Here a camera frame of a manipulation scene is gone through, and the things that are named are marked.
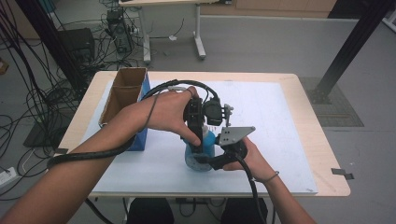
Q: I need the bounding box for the person's right hand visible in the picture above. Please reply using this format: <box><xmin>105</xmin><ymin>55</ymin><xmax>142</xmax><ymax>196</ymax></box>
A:
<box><xmin>221</xmin><ymin>137</ymin><xmax>277</xmax><ymax>184</ymax></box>

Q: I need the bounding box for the black stand base plate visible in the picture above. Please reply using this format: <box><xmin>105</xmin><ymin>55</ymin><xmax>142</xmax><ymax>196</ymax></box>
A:
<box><xmin>22</xmin><ymin>120</ymin><xmax>64</xmax><ymax>149</ymax></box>

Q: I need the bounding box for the blue cardboard box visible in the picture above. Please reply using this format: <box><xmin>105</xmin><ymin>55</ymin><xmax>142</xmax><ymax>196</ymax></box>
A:
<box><xmin>98</xmin><ymin>66</ymin><xmax>152</xmax><ymax>152</ymax></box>

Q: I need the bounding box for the black box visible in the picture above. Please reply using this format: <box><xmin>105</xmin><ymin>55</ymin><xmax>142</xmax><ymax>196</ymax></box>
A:
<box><xmin>57</xmin><ymin>27</ymin><xmax>96</xmax><ymax>63</ymax></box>

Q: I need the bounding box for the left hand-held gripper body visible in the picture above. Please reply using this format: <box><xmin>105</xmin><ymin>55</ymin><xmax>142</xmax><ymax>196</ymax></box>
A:
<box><xmin>183</xmin><ymin>97</ymin><xmax>234</xmax><ymax>129</ymax></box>

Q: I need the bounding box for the thin dark wrist cord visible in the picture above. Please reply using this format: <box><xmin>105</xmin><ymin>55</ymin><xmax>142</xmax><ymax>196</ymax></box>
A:
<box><xmin>144</xmin><ymin>92</ymin><xmax>160</xmax><ymax>133</ymax></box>
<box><xmin>253</xmin><ymin>170</ymin><xmax>280</xmax><ymax>184</ymax></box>

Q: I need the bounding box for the bundle of black floor cables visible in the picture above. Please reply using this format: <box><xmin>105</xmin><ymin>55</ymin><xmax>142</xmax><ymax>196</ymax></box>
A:
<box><xmin>0</xmin><ymin>0</ymin><xmax>141</xmax><ymax>202</ymax></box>

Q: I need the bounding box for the white desk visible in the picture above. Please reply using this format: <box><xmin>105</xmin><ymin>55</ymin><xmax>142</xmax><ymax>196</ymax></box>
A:
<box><xmin>118</xmin><ymin>0</ymin><xmax>233</xmax><ymax>65</ymax></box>

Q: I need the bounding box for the black metal stand post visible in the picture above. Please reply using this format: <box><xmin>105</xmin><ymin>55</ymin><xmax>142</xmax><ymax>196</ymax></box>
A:
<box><xmin>307</xmin><ymin>0</ymin><xmax>396</xmax><ymax>105</ymax></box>
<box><xmin>14</xmin><ymin>0</ymin><xmax>87</xmax><ymax>92</ymax></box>

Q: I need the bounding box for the white power strip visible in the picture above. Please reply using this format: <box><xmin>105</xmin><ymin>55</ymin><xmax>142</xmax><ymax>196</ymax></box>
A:
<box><xmin>0</xmin><ymin>166</ymin><xmax>19</xmax><ymax>189</ymax></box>

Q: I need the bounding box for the blue bottle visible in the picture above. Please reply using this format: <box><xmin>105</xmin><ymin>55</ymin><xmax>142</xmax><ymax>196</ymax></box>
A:
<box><xmin>182</xmin><ymin>122</ymin><xmax>217</xmax><ymax>173</ymax></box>

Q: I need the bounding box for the person's left hand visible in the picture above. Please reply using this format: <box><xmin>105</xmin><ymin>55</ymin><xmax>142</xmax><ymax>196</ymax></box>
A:
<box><xmin>137</xmin><ymin>86</ymin><xmax>204</xmax><ymax>147</ymax></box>

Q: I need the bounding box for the person's leg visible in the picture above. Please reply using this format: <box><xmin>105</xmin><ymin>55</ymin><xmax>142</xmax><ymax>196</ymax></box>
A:
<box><xmin>220</xmin><ymin>197</ymin><xmax>269</xmax><ymax>224</ymax></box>
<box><xmin>126</xmin><ymin>197</ymin><xmax>176</xmax><ymax>224</ymax></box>

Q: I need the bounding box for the light wooden table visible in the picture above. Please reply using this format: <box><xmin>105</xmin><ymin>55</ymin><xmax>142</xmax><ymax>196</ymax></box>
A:
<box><xmin>57</xmin><ymin>70</ymin><xmax>352</xmax><ymax>199</ymax></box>

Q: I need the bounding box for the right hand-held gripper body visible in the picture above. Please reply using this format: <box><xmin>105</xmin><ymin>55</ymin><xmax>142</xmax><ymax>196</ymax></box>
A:
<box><xmin>212</xmin><ymin>125</ymin><xmax>257</xmax><ymax>171</ymax></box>

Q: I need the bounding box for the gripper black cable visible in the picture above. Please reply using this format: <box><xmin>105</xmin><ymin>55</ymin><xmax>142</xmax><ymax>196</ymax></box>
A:
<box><xmin>233</xmin><ymin>152</ymin><xmax>262</xmax><ymax>224</ymax></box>
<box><xmin>46</xmin><ymin>78</ymin><xmax>220</xmax><ymax>224</ymax></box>

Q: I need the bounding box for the white table mat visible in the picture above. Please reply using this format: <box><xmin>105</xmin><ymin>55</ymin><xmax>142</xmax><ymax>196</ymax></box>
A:
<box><xmin>81</xmin><ymin>79</ymin><xmax>318</xmax><ymax>195</ymax></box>

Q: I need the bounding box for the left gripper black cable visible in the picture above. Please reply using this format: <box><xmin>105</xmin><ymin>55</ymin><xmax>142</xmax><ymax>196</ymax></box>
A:
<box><xmin>46</xmin><ymin>78</ymin><xmax>220</xmax><ymax>224</ymax></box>

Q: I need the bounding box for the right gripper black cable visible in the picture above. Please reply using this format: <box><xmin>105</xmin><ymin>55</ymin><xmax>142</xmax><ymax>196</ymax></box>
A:
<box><xmin>233</xmin><ymin>152</ymin><xmax>262</xmax><ymax>224</ymax></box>

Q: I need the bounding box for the computer tower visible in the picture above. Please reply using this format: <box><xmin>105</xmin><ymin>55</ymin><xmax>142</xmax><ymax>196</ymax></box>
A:
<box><xmin>106</xmin><ymin>8</ymin><xmax>135</xmax><ymax>56</ymax></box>

